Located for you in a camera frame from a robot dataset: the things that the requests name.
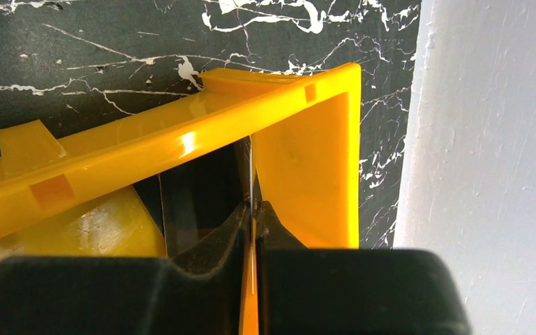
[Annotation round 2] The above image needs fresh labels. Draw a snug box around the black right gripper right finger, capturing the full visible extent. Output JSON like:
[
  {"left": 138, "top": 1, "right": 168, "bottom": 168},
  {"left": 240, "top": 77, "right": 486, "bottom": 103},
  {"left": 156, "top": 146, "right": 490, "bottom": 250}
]
[{"left": 255, "top": 201, "right": 472, "bottom": 334}]

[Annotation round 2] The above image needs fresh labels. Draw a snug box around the yellow three-compartment bin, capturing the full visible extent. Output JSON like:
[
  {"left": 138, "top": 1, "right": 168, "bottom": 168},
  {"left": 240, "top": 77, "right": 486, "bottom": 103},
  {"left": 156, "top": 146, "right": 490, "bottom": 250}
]
[{"left": 0, "top": 63, "right": 362, "bottom": 248}]

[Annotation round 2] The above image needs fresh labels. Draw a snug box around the grey card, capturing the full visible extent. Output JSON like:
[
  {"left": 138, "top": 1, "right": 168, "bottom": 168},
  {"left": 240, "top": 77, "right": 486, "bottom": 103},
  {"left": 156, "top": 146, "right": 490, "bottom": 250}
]
[{"left": 249, "top": 135, "right": 256, "bottom": 295}]

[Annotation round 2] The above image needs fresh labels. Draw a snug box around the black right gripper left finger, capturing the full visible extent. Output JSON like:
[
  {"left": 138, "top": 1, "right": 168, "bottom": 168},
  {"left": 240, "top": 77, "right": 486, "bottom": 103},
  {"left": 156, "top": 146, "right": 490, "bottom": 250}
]
[{"left": 0, "top": 203, "right": 250, "bottom": 334}]

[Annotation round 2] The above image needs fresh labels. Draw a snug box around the card in right bin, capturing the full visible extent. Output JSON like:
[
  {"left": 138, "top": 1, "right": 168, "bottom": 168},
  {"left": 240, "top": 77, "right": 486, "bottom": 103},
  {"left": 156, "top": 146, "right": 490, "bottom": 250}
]
[{"left": 133, "top": 138, "right": 251, "bottom": 258}]

